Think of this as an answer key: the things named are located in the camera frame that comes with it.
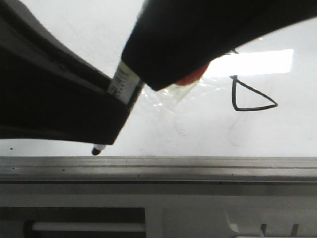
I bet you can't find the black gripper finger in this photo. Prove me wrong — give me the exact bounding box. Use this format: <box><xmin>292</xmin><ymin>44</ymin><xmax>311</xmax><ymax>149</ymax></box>
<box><xmin>0</xmin><ymin>0</ymin><xmax>141</xmax><ymax>145</ymax></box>
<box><xmin>121</xmin><ymin>0</ymin><xmax>317</xmax><ymax>91</ymax></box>

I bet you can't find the red magnet taped to marker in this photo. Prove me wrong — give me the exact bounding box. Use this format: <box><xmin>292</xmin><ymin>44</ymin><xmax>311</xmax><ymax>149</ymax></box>
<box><xmin>158</xmin><ymin>63</ymin><xmax>210</xmax><ymax>106</ymax></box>

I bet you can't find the white whiteboard marker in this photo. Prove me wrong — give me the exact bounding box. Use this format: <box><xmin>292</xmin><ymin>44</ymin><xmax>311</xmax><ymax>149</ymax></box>
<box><xmin>92</xmin><ymin>60</ymin><xmax>143</xmax><ymax>155</ymax></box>

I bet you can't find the grey plastic tray under whiteboard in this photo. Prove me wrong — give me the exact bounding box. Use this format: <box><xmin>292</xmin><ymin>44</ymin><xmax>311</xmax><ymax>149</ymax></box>
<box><xmin>0</xmin><ymin>183</ymin><xmax>317</xmax><ymax>238</ymax></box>

